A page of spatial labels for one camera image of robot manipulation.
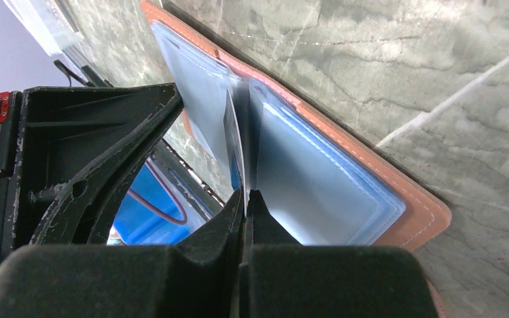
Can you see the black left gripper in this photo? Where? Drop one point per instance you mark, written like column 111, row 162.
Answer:
column 69, row 155

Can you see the brown leather card holder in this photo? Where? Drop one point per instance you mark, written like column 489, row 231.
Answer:
column 322, row 184

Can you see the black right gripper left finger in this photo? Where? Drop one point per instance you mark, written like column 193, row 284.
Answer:
column 188, row 279

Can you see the clear plastic screw box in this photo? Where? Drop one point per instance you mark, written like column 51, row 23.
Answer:
column 49, row 22

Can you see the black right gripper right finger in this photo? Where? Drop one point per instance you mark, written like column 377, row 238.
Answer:
column 283, row 278

